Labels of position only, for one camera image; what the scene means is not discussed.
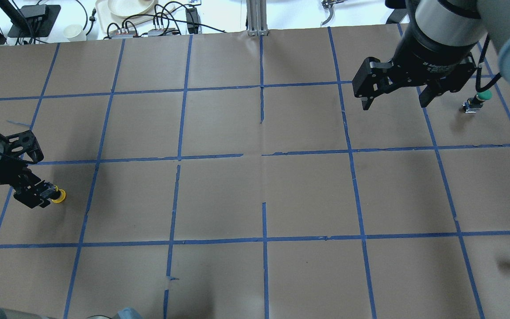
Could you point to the beige plate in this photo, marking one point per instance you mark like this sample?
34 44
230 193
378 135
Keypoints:
126 8

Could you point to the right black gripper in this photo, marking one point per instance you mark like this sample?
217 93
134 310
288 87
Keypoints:
432 57

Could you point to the aluminium frame post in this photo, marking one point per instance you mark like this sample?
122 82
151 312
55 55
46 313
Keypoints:
257 18

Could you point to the white paper cup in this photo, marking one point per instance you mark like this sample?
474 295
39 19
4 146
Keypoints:
74 33

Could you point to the black stand base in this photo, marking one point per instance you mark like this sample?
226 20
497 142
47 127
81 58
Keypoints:
33 20

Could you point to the black power adapter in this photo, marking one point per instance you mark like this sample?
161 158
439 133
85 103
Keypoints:
192 20

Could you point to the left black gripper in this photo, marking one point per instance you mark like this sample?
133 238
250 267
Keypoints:
3 170

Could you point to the beige tray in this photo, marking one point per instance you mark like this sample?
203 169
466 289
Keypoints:
105 16

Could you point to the yellow push button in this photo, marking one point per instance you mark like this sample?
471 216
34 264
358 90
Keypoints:
54 194

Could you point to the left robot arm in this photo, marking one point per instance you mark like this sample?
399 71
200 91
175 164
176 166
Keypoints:
28 188

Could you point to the red push button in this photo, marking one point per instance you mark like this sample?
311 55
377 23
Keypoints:
475 103

